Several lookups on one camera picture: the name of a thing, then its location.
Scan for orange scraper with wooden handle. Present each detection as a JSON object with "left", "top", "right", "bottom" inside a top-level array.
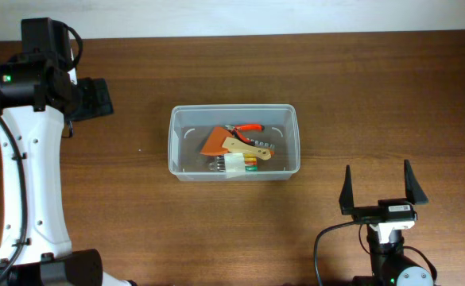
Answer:
[{"left": 200, "top": 126, "right": 272, "bottom": 160}]

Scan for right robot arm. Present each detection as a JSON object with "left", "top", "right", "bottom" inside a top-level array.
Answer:
[{"left": 339, "top": 160, "right": 437, "bottom": 286}]

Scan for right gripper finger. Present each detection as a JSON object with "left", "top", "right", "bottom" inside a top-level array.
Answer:
[
  {"left": 339, "top": 165, "right": 355, "bottom": 215},
  {"left": 404, "top": 160, "right": 429, "bottom": 205}
]

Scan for red handled pliers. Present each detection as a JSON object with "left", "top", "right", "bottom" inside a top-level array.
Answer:
[{"left": 225, "top": 124, "right": 265, "bottom": 145}]

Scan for clear plastic container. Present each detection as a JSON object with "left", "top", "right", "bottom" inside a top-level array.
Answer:
[{"left": 168, "top": 104, "right": 300, "bottom": 181}]

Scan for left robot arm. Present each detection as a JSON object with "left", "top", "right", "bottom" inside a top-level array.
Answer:
[{"left": 0, "top": 17, "right": 120, "bottom": 285}]

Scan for orange screwdriver bit holder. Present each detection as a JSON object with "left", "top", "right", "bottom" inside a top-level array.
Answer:
[{"left": 254, "top": 140, "right": 275, "bottom": 156}]

